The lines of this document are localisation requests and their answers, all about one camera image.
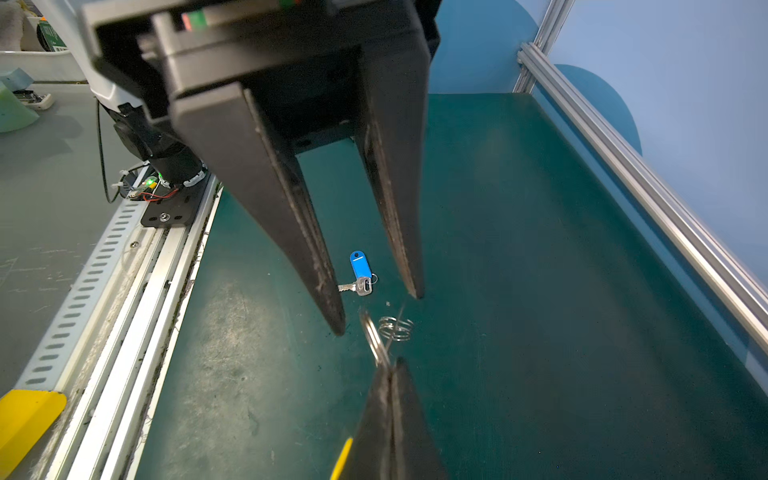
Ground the grey slotted cable duct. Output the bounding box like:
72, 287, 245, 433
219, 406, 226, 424
15, 200, 146, 391

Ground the aluminium back frame rail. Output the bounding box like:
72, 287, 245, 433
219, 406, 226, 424
518, 43, 767, 351

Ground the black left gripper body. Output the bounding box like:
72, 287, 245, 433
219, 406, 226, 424
81, 1, 439, 158

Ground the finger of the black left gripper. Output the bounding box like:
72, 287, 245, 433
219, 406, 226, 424
170, 82, 346, 335
355, 32, 431, 299

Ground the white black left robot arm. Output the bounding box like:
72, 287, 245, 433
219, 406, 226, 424
38, 1, 440, 335

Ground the left green circuit board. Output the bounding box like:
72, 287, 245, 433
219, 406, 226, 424
120, 173, 180, 203

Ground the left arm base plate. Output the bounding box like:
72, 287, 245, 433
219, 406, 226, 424
140, 175, 210, 228

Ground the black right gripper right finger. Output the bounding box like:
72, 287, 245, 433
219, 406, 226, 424
391, 357, 448, 479

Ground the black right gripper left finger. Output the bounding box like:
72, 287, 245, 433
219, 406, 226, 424
339, 365, 392, 479

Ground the aluminium left frame post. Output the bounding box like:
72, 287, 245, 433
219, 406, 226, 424
513, 0, 575, 94

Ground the yellow plastic scoop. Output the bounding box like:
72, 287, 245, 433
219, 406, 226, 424
1, 389, 67, 479

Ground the blue tag silver key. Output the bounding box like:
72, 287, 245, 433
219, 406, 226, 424
338, 250, 378, 297

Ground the yellow tag key ring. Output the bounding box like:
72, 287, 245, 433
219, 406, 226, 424
328, 303, 415, 480

